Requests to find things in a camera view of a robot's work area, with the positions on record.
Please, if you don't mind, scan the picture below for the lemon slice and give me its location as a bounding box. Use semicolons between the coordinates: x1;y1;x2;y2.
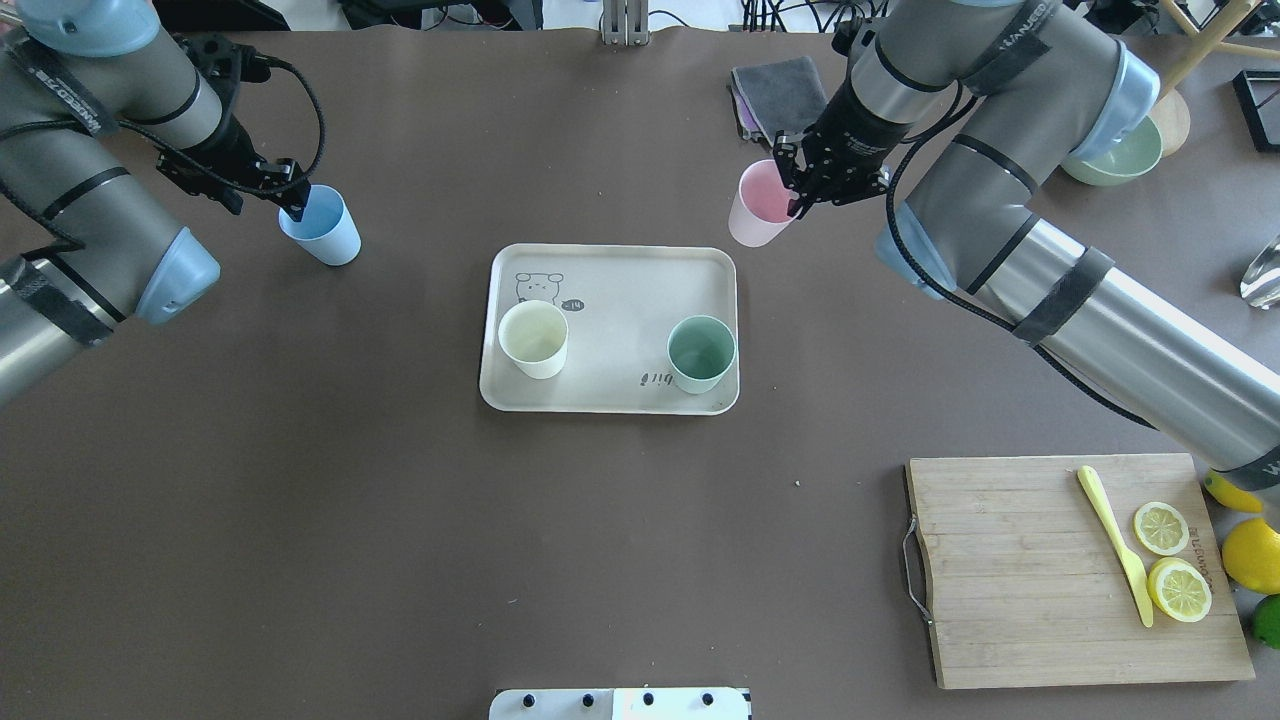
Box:
1132;501;1190;557
1147;557;1212;623

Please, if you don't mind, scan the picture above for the grey folded cloth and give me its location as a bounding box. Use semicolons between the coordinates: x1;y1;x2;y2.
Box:
728;56;827;143

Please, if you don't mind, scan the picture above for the yellow lemon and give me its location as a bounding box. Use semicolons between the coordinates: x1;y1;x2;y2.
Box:
1203;470;1263;515
1221;518;1279;594

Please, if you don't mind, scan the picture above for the wooden cutting board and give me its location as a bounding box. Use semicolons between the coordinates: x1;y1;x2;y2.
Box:
905;454;1254;691

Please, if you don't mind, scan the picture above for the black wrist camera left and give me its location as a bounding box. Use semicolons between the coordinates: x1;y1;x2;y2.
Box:
174;35;271;100

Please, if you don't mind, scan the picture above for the yellow plastic knife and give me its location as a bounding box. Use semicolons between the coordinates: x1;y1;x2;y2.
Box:
1076;465;1155;628

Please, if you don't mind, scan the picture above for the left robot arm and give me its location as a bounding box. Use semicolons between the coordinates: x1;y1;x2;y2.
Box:
1;1;311;401

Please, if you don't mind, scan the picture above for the pink cup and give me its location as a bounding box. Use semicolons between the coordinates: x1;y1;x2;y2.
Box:
727;159;794;247

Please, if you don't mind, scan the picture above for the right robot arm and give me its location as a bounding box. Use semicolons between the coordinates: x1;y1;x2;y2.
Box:
774;1;1277;495

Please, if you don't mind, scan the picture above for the wooden cup tree stand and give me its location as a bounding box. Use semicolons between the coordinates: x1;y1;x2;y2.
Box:
1149;1;1279;158

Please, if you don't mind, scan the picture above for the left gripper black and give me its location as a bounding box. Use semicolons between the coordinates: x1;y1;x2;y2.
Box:
157;120;311;222

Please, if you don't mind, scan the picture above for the cream rabbit tray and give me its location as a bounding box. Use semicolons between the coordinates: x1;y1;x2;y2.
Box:
477;243;739;416

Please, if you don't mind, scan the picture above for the green lime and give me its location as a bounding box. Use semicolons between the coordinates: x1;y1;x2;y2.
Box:
1251;594;1280;651

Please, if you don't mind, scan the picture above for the cream cup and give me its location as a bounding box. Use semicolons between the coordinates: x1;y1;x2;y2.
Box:
497;300;570;380

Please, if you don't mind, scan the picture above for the green bowl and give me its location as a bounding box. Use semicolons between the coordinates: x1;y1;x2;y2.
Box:
1060;117;1164;187

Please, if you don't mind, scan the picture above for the green cup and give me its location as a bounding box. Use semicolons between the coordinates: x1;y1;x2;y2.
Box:
666;315;737;395

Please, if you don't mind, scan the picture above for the blue cup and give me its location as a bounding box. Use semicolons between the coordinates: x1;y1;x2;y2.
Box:
276;184;362;266

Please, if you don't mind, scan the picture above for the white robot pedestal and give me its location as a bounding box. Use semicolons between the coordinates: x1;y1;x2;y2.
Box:
488;685;753;719

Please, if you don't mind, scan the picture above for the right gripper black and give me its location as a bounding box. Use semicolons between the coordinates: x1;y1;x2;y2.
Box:
771;79;906;219

